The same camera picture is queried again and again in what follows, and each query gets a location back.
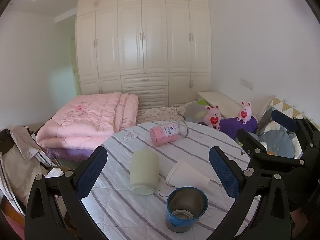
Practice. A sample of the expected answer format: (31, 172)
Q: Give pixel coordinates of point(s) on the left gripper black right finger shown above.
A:
(260, 209)

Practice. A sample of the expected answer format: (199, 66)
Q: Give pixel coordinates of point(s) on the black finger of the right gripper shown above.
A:
(301, 127)
(252, 147)

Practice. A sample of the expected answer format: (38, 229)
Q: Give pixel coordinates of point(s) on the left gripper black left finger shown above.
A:
(43, 219)

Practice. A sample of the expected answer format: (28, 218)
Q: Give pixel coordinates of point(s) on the blue black metal cup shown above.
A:
(185, 205)

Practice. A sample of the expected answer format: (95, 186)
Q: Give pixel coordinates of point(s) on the white paper cup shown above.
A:
(182, 174)

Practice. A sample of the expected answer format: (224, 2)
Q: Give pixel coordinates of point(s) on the beige cylindrical cup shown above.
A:
(144, 172)

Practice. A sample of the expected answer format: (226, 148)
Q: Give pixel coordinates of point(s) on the grey plush pillow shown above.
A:
(280, 143)

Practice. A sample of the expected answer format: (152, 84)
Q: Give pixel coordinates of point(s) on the purple cushion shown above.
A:
(230, 126)

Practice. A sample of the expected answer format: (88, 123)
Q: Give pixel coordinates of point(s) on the right pink bunny plush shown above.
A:
(245, 113)

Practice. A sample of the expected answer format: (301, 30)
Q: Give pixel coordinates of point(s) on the pink bunny plush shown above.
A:
(213, 117)
(245, 113)

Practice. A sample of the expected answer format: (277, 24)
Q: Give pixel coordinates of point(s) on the white bedside cabinet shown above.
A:
(228, 107)

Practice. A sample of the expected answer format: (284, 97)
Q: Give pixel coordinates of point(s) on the left pink bunny plush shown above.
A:
(213, 117)

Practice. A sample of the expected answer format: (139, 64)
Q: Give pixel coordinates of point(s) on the striped white table cloth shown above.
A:
(123, 214)

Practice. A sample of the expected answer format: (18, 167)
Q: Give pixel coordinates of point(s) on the beige jacket on chair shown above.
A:
(22, 159)

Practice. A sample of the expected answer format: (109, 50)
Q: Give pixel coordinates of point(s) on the grey flower pillow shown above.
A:
(196, 111)

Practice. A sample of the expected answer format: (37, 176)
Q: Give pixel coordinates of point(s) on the heart patterned bed sheet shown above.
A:
(171, 113)

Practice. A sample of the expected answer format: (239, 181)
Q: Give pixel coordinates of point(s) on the folded pink quilt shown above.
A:
(88, 120)

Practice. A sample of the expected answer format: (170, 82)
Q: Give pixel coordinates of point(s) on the pink sleeved glass jar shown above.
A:
(164, 134)

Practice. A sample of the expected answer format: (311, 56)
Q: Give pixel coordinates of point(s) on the cream white wardrobe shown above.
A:
(159, 50)

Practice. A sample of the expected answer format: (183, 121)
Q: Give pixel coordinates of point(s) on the white wall outlet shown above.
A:
(246, 84)

